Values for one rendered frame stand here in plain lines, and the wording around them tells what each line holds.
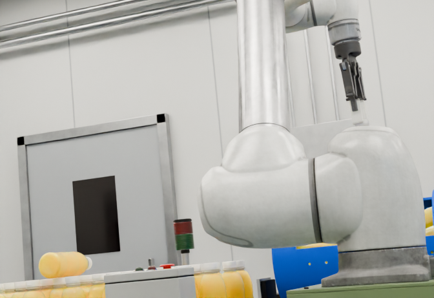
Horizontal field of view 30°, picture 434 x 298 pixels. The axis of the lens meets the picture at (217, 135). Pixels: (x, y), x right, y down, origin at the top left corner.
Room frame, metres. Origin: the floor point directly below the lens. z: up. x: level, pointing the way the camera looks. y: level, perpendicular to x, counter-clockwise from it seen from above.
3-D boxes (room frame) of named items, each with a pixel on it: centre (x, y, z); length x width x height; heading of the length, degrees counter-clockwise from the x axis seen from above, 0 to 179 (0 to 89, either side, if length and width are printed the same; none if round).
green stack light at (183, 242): (2.69, 0.14, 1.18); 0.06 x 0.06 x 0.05
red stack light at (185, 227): (2.69, 0.14, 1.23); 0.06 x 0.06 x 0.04
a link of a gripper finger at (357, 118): (2.24, -0.39, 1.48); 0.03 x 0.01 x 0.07; 63
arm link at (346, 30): (2.25, -0.39, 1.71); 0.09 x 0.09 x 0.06
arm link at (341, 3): (2.25, -0.37, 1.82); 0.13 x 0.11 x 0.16; 80
